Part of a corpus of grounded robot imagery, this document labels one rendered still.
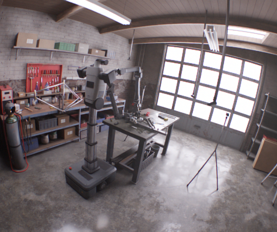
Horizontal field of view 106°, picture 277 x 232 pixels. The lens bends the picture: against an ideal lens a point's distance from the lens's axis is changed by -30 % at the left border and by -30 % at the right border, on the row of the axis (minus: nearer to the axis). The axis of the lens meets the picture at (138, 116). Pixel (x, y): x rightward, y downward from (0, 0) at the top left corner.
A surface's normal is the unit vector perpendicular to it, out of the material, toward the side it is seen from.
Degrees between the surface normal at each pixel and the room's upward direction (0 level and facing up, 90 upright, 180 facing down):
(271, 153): 82
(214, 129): 90
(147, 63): 90
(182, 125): 90
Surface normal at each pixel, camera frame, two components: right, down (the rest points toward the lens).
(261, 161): -0.48, 0.03
